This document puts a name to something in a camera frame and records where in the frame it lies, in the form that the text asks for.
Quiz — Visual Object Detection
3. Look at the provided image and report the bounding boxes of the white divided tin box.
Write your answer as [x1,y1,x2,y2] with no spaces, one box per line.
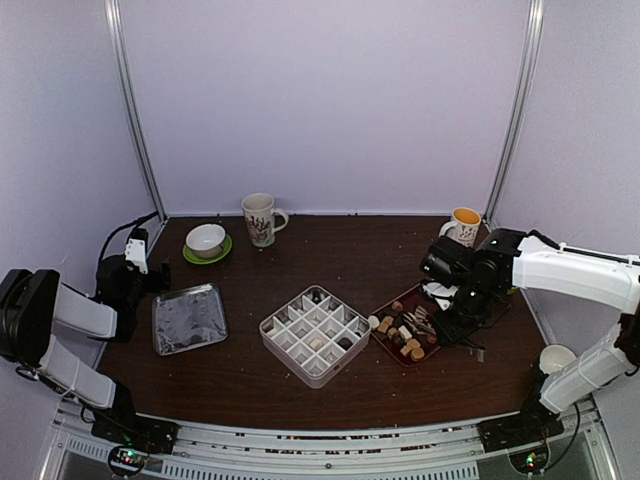
[259,285,371,389]

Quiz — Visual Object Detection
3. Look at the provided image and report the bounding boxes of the white bowl off table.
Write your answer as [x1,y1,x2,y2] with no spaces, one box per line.
[537,344,577,375]

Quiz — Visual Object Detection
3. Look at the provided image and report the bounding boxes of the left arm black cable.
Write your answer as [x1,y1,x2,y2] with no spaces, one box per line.
[92,210,160,296]

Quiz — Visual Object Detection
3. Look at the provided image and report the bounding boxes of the white bowl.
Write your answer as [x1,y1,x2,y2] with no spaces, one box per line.
[186,224,226,251]

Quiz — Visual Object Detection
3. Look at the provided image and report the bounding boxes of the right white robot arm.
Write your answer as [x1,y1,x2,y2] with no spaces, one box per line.
[420,228,639,442]

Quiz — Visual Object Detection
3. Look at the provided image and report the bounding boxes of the bunny print tin lid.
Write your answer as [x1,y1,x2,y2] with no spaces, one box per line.
[151,283,229,356]

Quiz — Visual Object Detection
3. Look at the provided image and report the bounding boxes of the red chocolate tray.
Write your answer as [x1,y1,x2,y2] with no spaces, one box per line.
[372,284,441,368]

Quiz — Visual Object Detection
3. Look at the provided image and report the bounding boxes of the green saucer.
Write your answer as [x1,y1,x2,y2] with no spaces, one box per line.
[182,234,233,265]

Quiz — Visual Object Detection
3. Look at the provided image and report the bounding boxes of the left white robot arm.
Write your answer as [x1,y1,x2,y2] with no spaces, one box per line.
[1,255,171,444]

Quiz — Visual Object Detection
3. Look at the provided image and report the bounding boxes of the front metal rail base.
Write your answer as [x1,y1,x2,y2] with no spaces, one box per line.
[35,407,622,479]

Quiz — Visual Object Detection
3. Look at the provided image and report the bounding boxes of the tall coral print mug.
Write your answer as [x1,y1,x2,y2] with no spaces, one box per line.
[241,193,289,248]

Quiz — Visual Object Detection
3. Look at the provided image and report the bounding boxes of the yellow interior mug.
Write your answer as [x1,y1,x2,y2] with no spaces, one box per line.
[439,207,482,248]

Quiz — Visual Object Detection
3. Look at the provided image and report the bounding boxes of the metal tongs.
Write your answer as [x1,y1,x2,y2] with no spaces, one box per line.
[403,307,487,362]

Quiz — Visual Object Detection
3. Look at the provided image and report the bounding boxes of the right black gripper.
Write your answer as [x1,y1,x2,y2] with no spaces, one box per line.
[431,280,499,347]

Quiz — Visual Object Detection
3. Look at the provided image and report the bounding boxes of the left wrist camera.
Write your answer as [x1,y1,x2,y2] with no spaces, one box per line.
[124,227,148,275]

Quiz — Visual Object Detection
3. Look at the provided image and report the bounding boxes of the right aluminium frame post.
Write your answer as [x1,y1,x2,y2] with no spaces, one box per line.
[483,0,545,229]

